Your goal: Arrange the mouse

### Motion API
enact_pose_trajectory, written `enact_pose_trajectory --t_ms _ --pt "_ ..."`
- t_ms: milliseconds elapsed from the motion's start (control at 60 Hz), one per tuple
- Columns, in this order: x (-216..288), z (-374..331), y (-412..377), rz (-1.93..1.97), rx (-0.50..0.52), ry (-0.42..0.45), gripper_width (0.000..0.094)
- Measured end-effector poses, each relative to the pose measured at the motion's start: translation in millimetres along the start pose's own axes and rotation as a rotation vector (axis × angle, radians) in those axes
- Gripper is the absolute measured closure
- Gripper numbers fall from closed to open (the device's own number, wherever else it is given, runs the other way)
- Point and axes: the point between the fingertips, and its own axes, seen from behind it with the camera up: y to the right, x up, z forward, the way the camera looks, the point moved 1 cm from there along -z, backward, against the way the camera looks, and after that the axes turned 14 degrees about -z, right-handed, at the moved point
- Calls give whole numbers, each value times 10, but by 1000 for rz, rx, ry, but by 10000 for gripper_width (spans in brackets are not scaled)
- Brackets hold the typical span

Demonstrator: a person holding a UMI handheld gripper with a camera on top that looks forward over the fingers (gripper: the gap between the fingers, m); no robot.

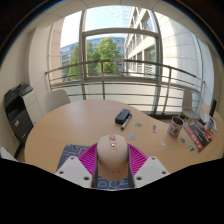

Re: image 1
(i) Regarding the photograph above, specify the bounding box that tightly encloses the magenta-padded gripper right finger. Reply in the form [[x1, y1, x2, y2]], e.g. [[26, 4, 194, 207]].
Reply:
[[127, 143, 170, 189]]

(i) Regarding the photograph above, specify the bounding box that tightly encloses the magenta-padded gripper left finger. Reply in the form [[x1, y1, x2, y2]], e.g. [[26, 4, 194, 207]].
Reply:
[[54, 143, 100, 189]]

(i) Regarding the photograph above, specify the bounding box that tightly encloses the white computer mouse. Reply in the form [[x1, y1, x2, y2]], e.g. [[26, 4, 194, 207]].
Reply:
[[96, 133, 130, 182]]

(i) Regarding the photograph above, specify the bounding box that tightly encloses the dark blue patterned mouse pad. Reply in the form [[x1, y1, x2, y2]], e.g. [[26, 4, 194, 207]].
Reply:
[[56, 143, 135, 191]]

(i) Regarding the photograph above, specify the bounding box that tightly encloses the blue and white marker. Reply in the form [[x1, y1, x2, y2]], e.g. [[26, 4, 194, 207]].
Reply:
[[120, 113, 134, 131]]

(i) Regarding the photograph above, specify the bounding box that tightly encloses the red and black magazine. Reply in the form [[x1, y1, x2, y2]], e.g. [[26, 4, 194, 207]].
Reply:
[[183, 121, 214, 153]]

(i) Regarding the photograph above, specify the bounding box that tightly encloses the black whiteboard eraser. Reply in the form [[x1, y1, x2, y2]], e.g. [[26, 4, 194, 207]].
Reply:
[[114, 108, 131, 125]]

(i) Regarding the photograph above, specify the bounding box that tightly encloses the white chair with wooden legs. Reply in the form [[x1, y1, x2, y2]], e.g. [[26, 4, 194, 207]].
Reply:
[[180, 88, 202, 127]]

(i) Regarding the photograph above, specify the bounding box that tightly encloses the black and white office printer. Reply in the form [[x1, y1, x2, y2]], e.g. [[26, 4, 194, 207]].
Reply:
[[3, 81, 43, 148]]

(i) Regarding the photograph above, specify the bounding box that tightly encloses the black upright box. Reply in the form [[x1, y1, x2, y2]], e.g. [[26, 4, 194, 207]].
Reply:
[[208, 98, 218, 118]]

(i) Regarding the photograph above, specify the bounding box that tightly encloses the small green tree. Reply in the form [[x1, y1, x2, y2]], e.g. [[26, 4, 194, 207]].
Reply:
[[68, 44, 82, 81]]

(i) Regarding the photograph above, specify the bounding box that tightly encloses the metal balcony railing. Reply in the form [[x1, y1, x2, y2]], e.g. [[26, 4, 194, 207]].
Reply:
[[44, 58, 205, 115]]

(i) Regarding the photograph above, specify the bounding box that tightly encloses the large green tree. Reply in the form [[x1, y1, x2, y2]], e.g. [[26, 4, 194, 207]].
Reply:
[[87, 37, 122, 75]]

